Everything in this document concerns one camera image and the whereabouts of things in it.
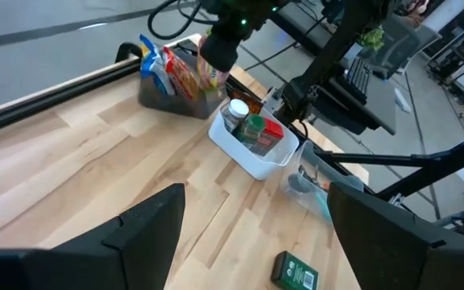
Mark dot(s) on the grey office chair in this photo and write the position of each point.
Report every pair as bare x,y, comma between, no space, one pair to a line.
401,40

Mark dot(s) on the green plant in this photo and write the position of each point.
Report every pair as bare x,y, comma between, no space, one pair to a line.
373,38

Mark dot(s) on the clear plastic bin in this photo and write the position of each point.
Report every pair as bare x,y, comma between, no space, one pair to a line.
316,161

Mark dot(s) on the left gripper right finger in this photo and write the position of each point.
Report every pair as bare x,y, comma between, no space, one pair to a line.
409,262

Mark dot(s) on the red ramen noodle packet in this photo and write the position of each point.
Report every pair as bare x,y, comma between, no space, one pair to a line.
181,76

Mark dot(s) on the yellow ramen noodle packet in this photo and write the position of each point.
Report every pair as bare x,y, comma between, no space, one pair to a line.
212,82

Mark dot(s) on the green spice tin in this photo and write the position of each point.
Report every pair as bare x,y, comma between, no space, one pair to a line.
294,274

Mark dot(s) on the glossy black spoon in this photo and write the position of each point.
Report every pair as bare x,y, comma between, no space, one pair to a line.
298,183

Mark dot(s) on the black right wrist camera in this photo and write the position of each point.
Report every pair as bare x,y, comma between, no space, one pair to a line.
220,52

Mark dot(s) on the red smoked paprika tin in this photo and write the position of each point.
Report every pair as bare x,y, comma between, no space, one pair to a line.
270,137

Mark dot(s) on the black desk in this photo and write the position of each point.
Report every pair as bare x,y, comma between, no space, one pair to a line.
377,113

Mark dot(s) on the spice jar with white lid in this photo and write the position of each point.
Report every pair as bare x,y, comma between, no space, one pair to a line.
236,113

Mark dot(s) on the black keyboard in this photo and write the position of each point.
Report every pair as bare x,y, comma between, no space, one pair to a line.
359,80

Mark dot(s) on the brown snack packet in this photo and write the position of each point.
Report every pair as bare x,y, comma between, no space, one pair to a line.
248,100

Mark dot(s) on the spice jar with green lid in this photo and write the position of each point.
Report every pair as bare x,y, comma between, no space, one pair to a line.
252,127

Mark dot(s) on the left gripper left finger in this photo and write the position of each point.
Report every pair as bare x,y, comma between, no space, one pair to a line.
115,262

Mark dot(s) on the dark grey translucent bin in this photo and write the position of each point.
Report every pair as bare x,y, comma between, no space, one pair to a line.
175,106

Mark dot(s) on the white plastic bin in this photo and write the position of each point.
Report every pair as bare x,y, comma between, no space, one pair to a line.
248,161

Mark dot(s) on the blue and white snack packet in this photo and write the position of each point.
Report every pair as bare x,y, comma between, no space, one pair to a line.
153,64

